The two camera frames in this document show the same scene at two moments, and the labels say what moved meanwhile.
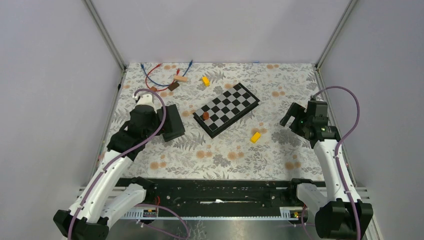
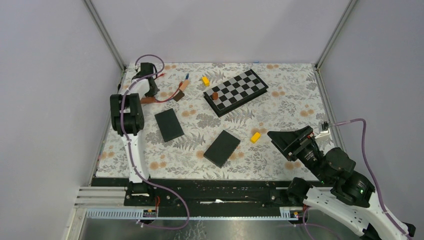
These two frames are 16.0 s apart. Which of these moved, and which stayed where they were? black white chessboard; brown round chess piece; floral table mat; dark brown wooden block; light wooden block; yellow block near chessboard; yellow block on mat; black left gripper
Moved: black left gripper; black white chessboard; brown round chess piece; light wooden block; dark brown wooden block
Stayed: yellow block on mat; yellow block near chessboard; floral table mat
